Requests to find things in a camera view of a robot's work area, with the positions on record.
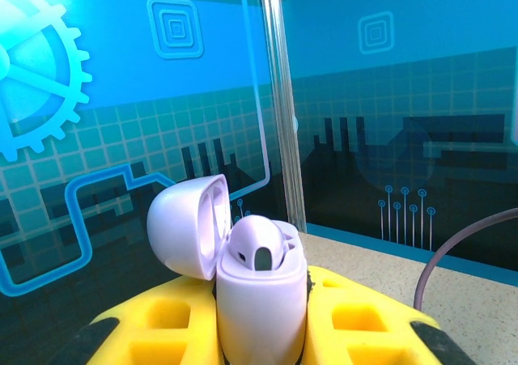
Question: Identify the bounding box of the aluminium frame post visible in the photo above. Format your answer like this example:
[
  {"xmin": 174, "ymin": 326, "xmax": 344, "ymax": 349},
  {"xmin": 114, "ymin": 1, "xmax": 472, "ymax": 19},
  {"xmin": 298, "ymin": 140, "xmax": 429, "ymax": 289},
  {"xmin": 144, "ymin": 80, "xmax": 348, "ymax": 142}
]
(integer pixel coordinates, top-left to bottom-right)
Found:
[{"xmin": 257, "ymin": 0, "xmax": 308, "ymax": 233}]

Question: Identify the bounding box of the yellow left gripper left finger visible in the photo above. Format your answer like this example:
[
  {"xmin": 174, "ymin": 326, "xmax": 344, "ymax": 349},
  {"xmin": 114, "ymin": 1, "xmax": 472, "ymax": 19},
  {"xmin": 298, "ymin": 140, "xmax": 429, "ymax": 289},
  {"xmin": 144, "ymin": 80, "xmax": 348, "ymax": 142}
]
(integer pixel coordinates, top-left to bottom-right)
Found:
[{"xmin": 50, "ymin": 275, "xmax": 223, "ymax": 365}]

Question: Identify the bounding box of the white earbud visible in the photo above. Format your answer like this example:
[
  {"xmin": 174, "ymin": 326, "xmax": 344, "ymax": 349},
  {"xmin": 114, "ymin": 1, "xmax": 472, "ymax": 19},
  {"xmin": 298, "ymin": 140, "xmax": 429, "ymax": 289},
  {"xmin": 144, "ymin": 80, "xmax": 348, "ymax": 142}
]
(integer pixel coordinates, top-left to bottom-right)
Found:
[{"xmin": 228, "ymin": 214, "xmax": 289, "ymax": 272}]

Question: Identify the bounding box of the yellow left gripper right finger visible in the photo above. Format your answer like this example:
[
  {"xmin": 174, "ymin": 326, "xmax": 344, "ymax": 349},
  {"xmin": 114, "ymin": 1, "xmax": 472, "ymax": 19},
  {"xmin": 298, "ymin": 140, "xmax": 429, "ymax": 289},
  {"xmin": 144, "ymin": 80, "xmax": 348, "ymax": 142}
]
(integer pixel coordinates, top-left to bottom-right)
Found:
[{"xmin": 302, "ymin": 265, "xmax": 477, "ymax": 365}]

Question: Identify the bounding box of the purple earbud charging case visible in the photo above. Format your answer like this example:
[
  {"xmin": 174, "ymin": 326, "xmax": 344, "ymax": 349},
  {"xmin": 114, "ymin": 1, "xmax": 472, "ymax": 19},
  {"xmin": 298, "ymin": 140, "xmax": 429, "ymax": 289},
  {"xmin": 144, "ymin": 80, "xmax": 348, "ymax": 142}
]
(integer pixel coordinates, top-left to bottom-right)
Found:
[{"xmin": 146, "ymin": 173, "xmax": 311, "ymax": 365}]

